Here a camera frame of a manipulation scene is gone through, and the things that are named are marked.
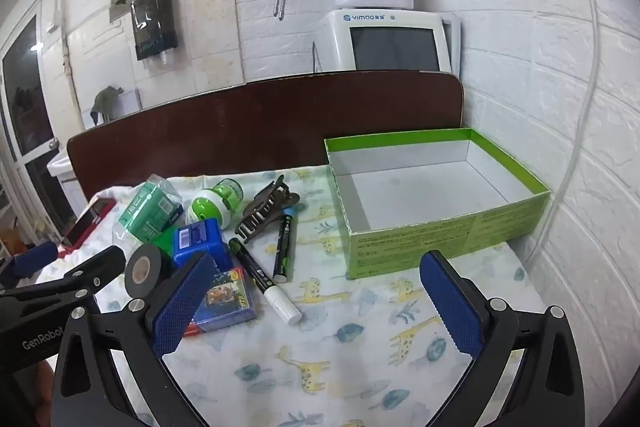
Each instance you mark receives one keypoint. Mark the black marker with white cap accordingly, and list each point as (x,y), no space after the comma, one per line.
(255,272)

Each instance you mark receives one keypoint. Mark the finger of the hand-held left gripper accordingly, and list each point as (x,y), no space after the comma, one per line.
(100,266)
(30,259)

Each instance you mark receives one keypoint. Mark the brown wooden headboard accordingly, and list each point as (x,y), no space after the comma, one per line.
(225,127)

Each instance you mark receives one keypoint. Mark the black marker with blue cap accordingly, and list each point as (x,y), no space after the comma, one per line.
(283,252)

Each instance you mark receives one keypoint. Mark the red cased phone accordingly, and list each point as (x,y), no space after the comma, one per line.
(85,222)

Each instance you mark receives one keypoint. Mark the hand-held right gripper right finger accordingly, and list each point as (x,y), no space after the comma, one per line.
(450,307)

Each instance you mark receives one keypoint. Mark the colourful playing card box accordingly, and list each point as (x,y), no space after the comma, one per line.
(227,297)

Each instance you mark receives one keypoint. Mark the glass door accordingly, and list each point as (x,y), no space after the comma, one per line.
(25,77)

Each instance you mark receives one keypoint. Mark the white wall box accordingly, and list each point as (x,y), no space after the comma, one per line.
(129,101)

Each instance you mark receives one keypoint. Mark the white sink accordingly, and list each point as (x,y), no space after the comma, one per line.
(60,164)

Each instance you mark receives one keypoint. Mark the small green box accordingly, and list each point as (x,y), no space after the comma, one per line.
(166,243)

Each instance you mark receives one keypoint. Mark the grey cloth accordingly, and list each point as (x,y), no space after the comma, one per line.
(106,99)

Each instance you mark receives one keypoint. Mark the brown hair claw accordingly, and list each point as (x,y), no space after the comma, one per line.
(260,217)

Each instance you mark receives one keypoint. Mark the beige tile panel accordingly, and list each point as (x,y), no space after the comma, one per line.
(210,37)

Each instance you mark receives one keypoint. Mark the green cardboard box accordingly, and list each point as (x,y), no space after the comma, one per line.
(400,252)

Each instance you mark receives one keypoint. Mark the giraffe printed blanket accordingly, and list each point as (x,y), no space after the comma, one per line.
(350,347)

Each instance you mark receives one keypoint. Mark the green and white container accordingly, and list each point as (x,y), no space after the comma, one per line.
(210,207)

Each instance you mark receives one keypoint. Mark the white wall pipe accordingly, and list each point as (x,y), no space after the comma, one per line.
(67,57)

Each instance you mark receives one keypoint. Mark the black tape roll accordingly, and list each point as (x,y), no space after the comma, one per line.
(162,267)

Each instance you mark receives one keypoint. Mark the blue cube box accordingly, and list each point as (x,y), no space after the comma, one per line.
(197,239)

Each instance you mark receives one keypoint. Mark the red card box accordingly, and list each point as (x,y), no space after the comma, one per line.
(190,331)

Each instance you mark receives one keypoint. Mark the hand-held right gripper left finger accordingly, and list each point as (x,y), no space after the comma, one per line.
(180,302)

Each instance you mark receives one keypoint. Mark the clear bottle teal cap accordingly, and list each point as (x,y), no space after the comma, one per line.
(150,207)

